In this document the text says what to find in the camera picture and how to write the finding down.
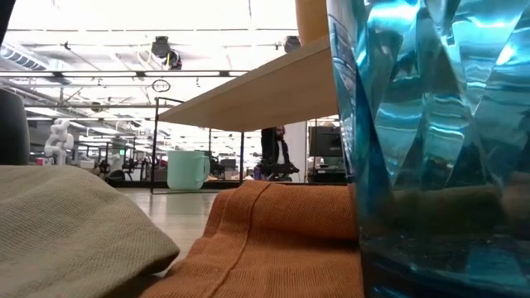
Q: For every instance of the black overhead camera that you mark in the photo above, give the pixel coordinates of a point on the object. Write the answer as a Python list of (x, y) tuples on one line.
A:
[(163, 49)]

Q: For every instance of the blue faceted glass cup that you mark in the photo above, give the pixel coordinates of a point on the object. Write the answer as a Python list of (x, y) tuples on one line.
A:
[(435, 124)]

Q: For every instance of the black ceiling device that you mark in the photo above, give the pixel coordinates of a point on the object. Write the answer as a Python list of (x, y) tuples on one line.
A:
[(292, 43)]

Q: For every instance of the overhead rig bar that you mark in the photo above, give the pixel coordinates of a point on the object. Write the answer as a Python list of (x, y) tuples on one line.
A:
[(124, 74)]

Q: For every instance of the orange knitted cloth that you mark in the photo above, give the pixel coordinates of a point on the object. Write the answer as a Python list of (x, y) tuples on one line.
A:
[(281, 240)]

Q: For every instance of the orange plastic cup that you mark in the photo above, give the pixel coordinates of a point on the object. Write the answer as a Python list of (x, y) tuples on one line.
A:
[(310, 20)]

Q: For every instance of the dark background monitor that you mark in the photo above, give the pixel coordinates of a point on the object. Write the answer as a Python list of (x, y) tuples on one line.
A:
[(325, 142)]

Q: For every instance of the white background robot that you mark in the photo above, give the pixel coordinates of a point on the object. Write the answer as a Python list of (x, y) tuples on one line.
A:
[(58, 140)]

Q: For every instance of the beige knitted cloth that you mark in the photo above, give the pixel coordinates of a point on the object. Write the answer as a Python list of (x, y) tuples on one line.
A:
[(62, 232)]

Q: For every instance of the person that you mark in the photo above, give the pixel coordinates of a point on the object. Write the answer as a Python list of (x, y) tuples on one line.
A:
[(274, 149)]

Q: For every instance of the mint green mug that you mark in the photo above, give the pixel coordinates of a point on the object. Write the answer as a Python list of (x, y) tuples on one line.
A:
[(186, 169)]

